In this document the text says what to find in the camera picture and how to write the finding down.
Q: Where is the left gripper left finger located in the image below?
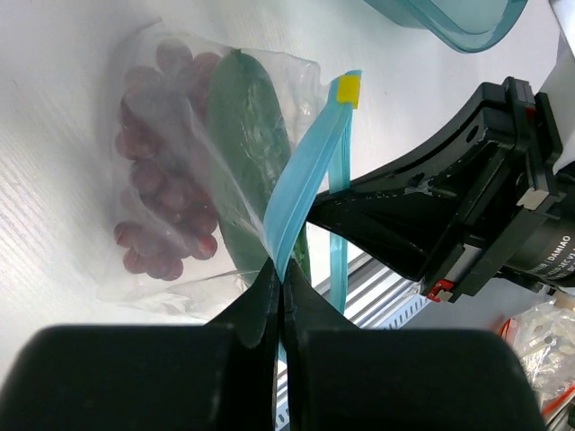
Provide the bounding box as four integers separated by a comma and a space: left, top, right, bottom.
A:
1, 262, 280, 430

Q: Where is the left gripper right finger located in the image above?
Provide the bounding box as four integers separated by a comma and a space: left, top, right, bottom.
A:
282, 262, 544, 430

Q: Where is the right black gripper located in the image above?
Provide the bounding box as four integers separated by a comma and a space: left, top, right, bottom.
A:
307, 77, 574, 302

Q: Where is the red grape bunch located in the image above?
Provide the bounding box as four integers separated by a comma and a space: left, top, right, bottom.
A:
114, 39, 221, 281

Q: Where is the green cucumber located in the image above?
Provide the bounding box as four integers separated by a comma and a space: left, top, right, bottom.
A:
206, 49, 291, 286

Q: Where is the clear zip top bag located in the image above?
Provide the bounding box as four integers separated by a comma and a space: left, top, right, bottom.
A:
97, 22, 362, 322

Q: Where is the bag of white parts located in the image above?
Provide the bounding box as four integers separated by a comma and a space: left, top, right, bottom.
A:
499, 300, 574, 417

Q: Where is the teal plastic tray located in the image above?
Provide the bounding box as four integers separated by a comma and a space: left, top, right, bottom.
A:
367, 0, 526, 54

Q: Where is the aluminium mounting rail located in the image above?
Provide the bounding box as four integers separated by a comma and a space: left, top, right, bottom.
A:
273, 251, 432, 431

